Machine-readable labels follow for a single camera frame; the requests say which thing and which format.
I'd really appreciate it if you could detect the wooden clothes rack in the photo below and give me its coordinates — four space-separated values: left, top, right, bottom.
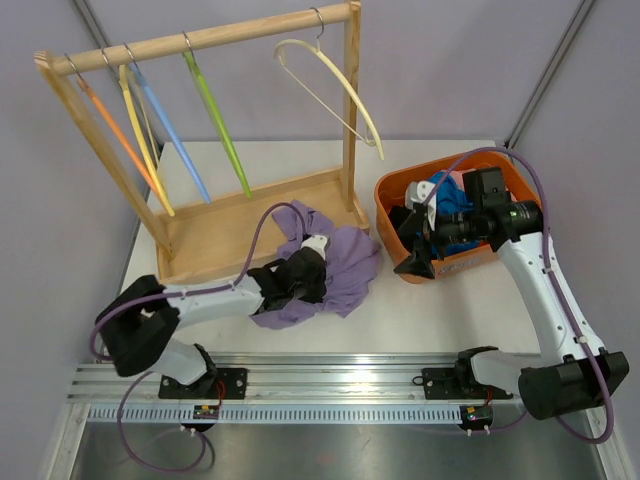
33 1 361 260

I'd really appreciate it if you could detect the green clothes hanger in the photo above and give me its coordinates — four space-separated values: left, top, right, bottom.
182 32 252 199

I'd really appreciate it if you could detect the blue t shirt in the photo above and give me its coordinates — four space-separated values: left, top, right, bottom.
436 176 481 256

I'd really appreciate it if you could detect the yellow clothes hanger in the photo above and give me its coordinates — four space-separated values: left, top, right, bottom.
118 64 175 217

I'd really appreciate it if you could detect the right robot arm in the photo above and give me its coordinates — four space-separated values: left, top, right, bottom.
394 167 629 420

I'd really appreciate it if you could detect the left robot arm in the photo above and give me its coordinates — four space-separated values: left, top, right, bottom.
96 235 327 399

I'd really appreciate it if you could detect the lavender t shirt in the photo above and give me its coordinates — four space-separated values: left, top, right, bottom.
251 200 381 330

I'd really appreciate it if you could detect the orange clothes hanger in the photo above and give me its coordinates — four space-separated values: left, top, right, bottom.
65 55 163 202

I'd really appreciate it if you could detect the light blue clothes hanger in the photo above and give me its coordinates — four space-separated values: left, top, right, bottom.
123 43 211 204

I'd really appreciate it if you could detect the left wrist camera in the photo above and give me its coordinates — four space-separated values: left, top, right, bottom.
301 234 331 260

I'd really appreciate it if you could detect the black t shirt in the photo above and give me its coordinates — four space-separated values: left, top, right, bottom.
388 205 416 237

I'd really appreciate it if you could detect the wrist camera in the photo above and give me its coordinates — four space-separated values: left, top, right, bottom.
405 180 437 229
301 234 331 260

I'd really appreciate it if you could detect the wooden tray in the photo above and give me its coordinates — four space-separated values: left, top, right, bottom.
157 168 370 284

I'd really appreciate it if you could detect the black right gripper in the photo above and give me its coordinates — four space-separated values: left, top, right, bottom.
395 206 483 279

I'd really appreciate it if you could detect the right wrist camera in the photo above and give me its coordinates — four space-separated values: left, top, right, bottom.
405 180 437 229

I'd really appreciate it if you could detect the pink t shirt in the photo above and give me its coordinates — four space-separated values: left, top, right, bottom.
449 171 464 190

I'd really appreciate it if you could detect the aluminium mounting rail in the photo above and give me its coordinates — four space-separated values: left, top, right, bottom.
66 354 520 425

